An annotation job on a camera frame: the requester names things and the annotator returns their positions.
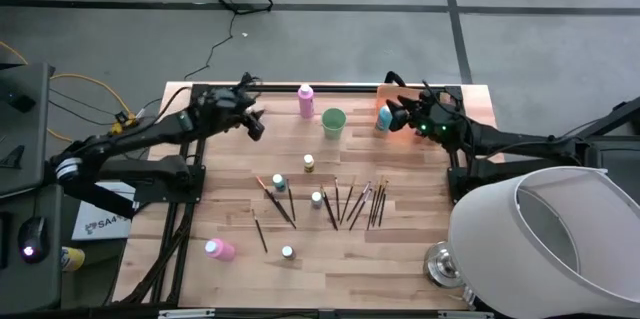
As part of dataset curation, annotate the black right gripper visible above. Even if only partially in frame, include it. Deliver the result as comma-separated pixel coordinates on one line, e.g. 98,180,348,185
387,87,469,150

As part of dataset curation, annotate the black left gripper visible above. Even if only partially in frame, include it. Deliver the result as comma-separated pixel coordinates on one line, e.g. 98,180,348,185
195,85,267,142

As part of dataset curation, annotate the large teal paint bottle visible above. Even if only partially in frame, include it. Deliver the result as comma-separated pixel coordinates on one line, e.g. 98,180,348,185
374,104,394,134

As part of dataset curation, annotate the large pink paint bottle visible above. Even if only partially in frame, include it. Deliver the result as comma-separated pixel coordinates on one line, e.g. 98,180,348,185
203,237,237,262
297,83,316,119

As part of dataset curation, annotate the orange translucent plastic bin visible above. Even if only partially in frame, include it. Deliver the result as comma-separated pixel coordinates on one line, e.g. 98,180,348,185
375,83,457,139

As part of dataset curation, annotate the orange-bristled dark paintbrush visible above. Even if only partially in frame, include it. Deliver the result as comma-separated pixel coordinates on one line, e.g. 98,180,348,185
255,175,291,224

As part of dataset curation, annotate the pale green plastic cup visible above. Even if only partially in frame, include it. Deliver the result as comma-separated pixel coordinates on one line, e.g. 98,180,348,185
321,107,348,141

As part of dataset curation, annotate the yellow power plug block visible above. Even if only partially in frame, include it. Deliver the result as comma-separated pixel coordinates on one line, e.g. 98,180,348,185
108,111,141,136

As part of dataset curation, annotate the chrome lamp base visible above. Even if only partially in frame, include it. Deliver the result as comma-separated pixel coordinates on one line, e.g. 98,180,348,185
422,241,477,308

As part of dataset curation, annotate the white lampshade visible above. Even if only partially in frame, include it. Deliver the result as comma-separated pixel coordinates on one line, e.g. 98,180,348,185
446,163,640,319

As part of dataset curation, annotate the white printed box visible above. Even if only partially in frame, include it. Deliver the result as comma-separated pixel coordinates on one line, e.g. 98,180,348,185
71,181,136,242

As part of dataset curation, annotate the black side table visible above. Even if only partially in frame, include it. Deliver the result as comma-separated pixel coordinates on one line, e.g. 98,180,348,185
549,96,640,195

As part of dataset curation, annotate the grey side desk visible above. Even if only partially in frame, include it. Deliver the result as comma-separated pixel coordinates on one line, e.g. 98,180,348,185
0,61,57,199
0,183,65,313

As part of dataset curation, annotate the yellow can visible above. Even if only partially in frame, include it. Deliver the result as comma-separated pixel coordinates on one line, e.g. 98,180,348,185
60,245,86,273

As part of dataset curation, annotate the small black desk device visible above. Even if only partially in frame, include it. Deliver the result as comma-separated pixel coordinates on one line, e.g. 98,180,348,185
5,89,37,114

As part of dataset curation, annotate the black triangular desk stand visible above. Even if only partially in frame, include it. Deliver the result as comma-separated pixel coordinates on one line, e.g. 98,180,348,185
0,144,26,170

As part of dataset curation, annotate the black computer mouse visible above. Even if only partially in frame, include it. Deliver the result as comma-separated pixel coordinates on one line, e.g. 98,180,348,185
17,216,51,264

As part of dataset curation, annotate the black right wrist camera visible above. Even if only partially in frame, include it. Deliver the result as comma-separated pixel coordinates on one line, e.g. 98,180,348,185
410,107,435,136

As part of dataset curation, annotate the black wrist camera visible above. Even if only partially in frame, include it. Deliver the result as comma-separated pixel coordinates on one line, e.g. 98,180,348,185
410,107,435,136
227,89,253,113

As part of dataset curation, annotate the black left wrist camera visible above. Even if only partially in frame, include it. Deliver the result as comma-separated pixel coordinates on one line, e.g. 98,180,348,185
227,89,253,113

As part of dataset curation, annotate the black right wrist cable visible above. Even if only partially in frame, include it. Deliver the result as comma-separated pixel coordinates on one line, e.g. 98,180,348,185
383,70,444,110

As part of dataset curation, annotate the black fan cable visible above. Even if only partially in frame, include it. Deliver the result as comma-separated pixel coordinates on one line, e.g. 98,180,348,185
182,11,237,82

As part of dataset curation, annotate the black floor cable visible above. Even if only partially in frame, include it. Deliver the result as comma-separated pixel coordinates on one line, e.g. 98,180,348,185
47,86,166,160

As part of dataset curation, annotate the yellow extension cable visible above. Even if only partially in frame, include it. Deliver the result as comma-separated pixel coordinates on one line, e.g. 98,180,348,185
0,40,139,144

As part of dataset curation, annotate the silver table bracket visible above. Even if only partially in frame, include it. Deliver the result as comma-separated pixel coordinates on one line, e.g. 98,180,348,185
157,308,217,319
437,310,496,319

